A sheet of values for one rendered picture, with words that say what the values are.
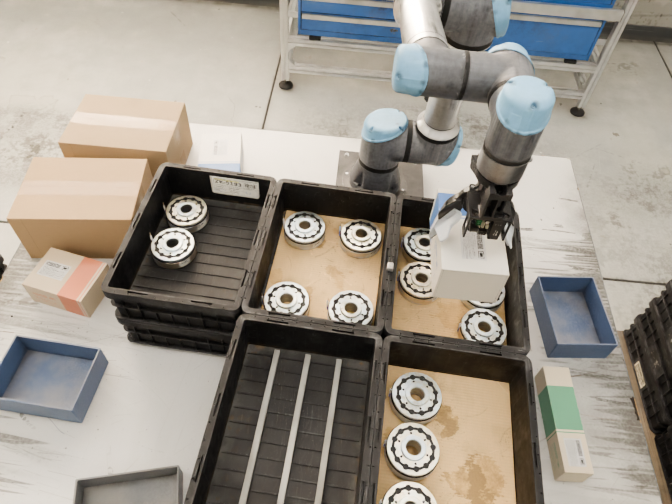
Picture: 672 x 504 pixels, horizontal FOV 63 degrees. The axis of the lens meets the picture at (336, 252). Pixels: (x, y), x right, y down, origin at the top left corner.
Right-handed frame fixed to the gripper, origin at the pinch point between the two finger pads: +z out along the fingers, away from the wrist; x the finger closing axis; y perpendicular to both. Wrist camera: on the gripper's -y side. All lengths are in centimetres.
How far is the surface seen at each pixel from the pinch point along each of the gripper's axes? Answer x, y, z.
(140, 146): -82, -43, 25
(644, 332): 85, -36, 84
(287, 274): -36.1, -7.1, 28.1
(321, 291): -27.6, -3.1, 28.0
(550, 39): 72, -196, 70
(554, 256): 37, -31, 41
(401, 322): -8.6, 3.2, 28.0
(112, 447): -69, 33, 41
